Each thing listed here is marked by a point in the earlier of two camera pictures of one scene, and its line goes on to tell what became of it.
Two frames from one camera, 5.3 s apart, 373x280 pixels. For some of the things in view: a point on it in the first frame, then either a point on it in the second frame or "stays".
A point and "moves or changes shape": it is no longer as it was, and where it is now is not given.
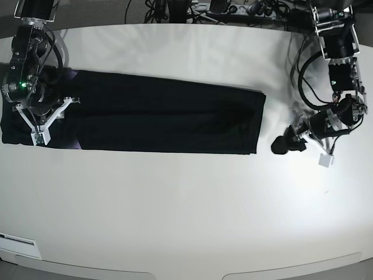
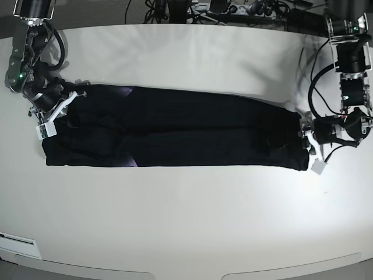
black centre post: x=177 y=11 stays
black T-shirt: x=147 y=112 moves or changes shape
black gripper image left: x=40 y=99 to x=45 y=93
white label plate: x=20 y=245 stays
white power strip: x=241 y=9 stays
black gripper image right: x=322 y=125 to x=324 y=129
